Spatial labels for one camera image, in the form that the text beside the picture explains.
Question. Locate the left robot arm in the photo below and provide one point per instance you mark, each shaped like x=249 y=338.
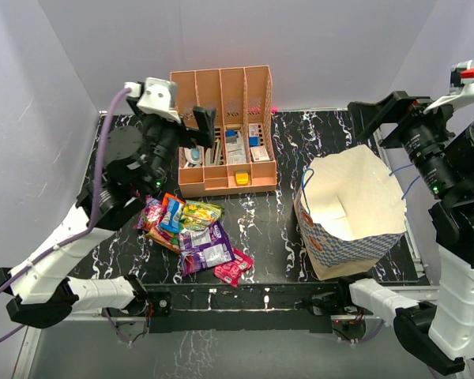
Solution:
x=131 y=163

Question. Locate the blue eraser block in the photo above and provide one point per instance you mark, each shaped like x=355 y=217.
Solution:
x=231 y=136

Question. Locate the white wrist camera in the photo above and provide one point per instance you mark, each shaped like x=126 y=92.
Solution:
x=461 y=93
x=154 y=96

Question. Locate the white red small box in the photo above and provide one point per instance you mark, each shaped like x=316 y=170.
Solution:
x=259 y=154

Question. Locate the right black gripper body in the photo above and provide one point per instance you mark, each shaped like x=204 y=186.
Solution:
x=420 y=133

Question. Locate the light blue tape dispenser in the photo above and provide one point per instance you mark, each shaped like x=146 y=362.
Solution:
x=193 y=156

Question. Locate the blue checkered paper bag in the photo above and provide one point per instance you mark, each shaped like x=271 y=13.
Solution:
x=351 y=211

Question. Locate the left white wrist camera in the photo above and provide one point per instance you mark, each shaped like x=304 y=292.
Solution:
x=154 y=96

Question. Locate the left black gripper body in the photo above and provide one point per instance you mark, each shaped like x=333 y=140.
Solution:
x=164 y=136

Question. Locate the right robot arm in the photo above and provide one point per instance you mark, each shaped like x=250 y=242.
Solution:
x=439 y=334

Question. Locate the purple snack packet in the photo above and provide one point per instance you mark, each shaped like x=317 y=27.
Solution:
x=204 y=249

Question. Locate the yellow orange sticky notes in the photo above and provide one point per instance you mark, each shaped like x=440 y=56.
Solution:
x=242 y=178

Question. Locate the purple Fox's candy bag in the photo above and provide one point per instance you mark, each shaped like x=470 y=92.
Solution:
x=151 y=215

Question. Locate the small pink snack packet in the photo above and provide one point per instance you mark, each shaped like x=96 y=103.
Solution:
x=230 y=272

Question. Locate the blue snack box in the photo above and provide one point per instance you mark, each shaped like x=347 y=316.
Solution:
x=172 y=215

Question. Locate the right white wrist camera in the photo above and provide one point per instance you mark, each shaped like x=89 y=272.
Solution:
x=461 y=93

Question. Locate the green snack packet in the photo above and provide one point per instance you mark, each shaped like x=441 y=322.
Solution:
x=198 y=215

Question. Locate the orange Fox's candy bag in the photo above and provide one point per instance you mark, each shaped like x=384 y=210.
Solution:
x=164 y=238

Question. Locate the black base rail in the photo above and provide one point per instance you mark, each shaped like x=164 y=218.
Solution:
x=251 y=307

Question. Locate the orange desk organizer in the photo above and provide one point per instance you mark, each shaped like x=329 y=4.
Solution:
x=242 y=97

